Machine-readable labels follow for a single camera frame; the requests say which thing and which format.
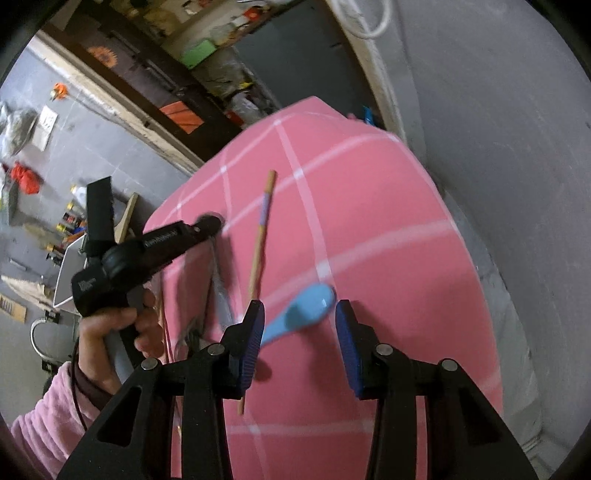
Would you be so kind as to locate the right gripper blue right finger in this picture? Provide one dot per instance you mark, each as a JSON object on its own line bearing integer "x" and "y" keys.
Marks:
{"x": 466, "y": 437}

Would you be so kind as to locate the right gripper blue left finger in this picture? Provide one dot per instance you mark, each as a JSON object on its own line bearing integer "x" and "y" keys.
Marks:
{"x": 132, "y": 437}

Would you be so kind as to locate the black handled knife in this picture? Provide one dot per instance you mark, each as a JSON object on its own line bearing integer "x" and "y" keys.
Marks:
{"x": 217, "y": 294}

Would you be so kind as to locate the wooden chopstick purple band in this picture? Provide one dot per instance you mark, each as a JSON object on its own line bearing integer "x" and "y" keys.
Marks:
{"x": 258, "y": 276}

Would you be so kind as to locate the light blue plastic spoon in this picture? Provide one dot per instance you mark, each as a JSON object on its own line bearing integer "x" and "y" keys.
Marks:
{"x": 308, "y": 308}

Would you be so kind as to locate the pink left sleeve forearm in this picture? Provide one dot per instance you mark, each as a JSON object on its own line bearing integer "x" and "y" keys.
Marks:
{"x": 49, "y": 433}

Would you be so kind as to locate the person's left hand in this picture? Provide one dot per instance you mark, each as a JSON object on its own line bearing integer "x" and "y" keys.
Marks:
{"x": 94, "y": 361}

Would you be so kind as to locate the white perforated utensil holder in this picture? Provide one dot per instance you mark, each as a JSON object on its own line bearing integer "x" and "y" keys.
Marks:
{"x": 74, "y": 260}

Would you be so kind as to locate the red plastic bag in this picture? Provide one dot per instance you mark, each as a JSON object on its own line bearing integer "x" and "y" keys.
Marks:
{"x": 26, "y": 179}

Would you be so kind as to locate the hanging grey plastic bag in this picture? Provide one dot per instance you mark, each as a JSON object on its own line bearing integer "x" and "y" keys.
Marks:
{"x": 16, "y": 128}

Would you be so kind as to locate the pink checked tablecloth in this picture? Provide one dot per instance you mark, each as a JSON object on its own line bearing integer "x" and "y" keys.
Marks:
{"x": 352, "y": 208}

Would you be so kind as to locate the green box on shelf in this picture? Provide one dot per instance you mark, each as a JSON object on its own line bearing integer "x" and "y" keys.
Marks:
{"x": 197, "y": 53}

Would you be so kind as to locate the grey cabinet in doorway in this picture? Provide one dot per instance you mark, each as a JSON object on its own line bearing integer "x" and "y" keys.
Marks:
{"x": 300, "y": 53}

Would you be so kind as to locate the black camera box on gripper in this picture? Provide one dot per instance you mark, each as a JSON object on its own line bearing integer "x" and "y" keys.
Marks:
{"x": 100, "y": 218}

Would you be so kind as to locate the white wall socket panel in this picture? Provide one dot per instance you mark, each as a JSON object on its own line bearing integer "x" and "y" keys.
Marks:
{"x": 43, "y": 128}

